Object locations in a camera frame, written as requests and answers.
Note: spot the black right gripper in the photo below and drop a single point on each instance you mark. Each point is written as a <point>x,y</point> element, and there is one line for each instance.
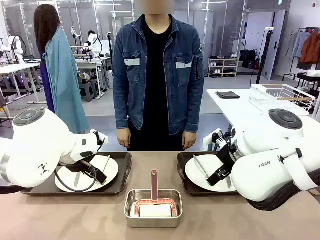
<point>226,157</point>

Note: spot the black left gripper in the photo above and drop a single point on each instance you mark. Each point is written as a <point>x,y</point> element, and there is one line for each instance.
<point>86,167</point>

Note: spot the white round plate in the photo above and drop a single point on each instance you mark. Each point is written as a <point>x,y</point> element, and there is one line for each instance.
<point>112,167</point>
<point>197,175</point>

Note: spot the dark brown serving tray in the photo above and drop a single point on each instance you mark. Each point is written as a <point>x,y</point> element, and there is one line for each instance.
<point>122,160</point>
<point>182,160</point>

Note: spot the coral lint roller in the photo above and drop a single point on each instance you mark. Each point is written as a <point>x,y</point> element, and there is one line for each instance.
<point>154,185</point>

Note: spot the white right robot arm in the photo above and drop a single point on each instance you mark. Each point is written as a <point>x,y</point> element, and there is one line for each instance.
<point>262,175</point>

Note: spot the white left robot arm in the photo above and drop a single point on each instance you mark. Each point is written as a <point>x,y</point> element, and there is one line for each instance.
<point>37,140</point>

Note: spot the person's right forearm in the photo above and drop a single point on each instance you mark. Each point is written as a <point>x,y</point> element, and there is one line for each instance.
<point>121,112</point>

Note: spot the person's left forearm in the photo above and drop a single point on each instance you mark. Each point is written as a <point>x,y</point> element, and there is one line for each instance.
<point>193,115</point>

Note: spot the person's right hand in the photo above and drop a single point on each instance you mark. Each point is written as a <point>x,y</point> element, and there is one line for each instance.
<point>124,138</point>

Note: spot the person's left hand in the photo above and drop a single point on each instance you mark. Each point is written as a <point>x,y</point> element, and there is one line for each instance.
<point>189,140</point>

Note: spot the rectangular steel container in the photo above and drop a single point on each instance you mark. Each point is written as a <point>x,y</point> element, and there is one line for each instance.
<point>130,222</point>

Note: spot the white side table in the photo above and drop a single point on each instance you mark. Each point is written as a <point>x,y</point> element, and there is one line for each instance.
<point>237,107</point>

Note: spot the folded dark grey cloth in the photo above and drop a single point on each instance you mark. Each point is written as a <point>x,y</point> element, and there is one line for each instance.
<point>227,95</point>

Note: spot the grey plastic stool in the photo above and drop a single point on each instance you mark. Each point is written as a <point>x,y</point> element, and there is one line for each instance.
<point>87,90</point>

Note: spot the person in denim jacket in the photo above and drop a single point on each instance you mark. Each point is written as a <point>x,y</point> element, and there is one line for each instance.
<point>155,87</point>

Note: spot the long-haired woman in blue gown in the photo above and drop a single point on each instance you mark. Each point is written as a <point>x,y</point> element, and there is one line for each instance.
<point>62,75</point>

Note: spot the white shoe rack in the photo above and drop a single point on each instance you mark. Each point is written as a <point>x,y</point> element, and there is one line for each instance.
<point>222,66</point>

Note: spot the white background desk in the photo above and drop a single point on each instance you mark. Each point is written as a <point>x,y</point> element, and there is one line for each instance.
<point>87,63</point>

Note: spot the black bags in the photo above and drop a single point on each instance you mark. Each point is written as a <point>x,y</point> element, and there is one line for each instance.
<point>247,58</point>

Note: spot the black clothes rack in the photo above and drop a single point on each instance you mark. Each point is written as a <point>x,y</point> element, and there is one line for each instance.
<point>290,72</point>

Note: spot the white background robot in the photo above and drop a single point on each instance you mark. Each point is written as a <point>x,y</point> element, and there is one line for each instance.
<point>17,46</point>
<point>93,45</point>

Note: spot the black tripod pole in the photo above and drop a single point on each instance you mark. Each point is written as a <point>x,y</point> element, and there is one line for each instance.
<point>265,55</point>

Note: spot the white background table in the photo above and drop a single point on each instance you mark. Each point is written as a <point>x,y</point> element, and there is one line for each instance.
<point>15,68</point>

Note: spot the white door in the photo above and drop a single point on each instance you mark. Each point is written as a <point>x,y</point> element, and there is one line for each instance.
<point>273,45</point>

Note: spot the light blue hanging shirt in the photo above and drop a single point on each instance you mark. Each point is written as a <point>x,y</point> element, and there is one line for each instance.
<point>298,43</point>

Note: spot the orange hanging jacket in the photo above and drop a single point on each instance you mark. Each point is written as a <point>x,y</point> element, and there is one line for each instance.
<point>311,48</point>

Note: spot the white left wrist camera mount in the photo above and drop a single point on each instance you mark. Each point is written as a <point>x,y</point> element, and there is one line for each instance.
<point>103,139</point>

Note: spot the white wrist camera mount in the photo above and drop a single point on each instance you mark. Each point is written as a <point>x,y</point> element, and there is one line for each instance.
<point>103,139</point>
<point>208,140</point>

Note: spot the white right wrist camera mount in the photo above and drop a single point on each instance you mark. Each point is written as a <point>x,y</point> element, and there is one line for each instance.
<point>208,140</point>

